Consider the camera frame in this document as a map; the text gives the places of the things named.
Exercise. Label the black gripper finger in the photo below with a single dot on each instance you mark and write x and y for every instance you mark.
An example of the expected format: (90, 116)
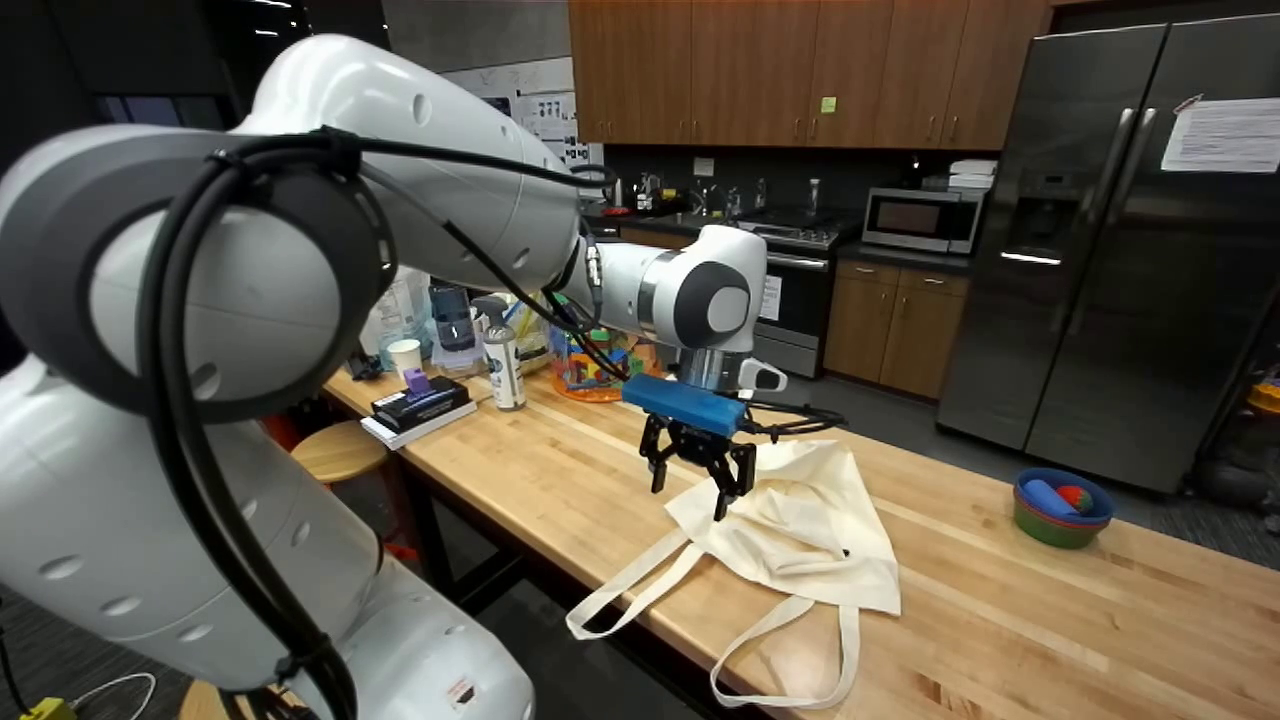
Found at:
(658, 474)
(720, 502)

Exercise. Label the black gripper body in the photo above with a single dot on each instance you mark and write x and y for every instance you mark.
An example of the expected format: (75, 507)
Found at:
(731, 467)

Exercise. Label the cream canvas tote bag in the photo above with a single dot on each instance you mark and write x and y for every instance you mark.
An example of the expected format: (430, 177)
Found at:
(805, 531)

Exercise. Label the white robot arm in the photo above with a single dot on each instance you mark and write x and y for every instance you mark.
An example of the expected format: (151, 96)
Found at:
(176, 286)

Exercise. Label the orange bowl of toys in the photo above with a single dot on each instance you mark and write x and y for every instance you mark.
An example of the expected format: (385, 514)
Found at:
(577, 372)

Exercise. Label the white tin can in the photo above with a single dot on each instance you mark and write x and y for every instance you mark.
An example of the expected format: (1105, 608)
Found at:
(501, 371)

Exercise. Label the wooden lower cabinet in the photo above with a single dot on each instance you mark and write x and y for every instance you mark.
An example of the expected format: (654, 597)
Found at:
(894, 326)

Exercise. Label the black kitchen stove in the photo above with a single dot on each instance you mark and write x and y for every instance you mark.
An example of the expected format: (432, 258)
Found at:
(799, 292)

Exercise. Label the black and white book stack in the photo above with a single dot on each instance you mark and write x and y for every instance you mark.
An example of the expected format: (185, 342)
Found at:
(419, 410)

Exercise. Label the silver microwave oven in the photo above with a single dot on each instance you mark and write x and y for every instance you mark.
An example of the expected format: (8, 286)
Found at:
(928, 222)

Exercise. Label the round wooden stool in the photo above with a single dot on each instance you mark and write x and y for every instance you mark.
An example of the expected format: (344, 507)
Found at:
(336, 453)

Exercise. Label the colourful bowl with toys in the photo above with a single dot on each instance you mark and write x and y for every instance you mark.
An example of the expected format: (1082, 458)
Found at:
(1061, 510)

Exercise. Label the wooden upper cabinets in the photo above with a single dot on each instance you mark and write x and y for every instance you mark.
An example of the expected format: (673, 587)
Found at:
(800, 74)

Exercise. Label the stainless steel refrigerator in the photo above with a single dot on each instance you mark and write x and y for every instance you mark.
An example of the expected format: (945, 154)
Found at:
(1131, 249)

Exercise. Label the white wall poster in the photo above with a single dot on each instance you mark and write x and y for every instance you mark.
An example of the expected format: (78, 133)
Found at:
(538, 96)

